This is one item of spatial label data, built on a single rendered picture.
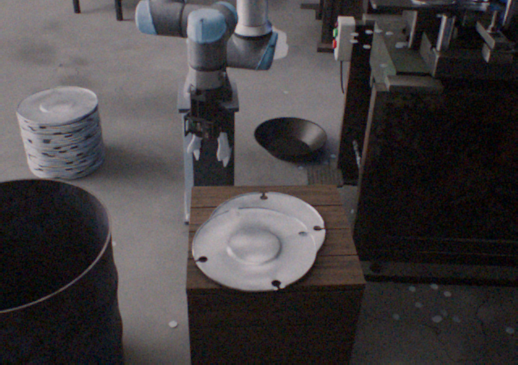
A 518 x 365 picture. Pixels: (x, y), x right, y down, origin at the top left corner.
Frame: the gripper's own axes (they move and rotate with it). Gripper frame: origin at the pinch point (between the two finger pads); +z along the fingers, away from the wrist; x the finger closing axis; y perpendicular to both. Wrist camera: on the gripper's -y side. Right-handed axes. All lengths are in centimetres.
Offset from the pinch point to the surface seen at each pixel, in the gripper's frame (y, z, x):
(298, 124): -104, 47, -7
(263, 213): -4.3, 16.5, 11.8
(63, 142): -38, 35, -77
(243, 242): 8.5, 16.0, 11.4
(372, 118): -31.4, -1.6, 32.1
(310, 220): -7.1, 17.3, 23.5
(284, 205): -10.2, 17.2, 15.6
